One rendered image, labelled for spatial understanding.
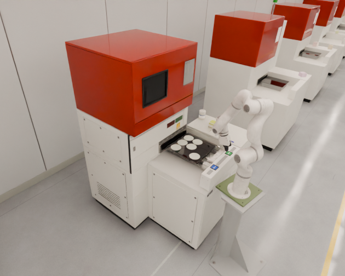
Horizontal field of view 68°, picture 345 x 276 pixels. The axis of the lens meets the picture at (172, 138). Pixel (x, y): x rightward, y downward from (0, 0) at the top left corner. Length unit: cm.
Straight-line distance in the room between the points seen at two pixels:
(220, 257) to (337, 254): 119
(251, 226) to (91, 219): 176
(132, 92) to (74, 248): 173
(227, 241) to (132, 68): 175
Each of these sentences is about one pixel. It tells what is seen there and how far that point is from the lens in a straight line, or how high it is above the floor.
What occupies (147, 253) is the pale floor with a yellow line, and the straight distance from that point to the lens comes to 277.
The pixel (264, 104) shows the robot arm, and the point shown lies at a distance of 182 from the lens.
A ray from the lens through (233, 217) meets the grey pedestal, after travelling 235.
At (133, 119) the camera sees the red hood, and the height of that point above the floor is 138.
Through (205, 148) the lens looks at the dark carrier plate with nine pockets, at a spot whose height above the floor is 90.
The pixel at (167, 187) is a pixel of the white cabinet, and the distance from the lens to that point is 238.
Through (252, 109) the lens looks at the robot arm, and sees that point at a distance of 176.
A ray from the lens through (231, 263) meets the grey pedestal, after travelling 279.
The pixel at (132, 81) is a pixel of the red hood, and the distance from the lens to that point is 182.
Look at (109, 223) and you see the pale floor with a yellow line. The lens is 301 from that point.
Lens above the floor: 234
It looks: 33 degrees down
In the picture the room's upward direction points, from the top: 3 degrees clockwise
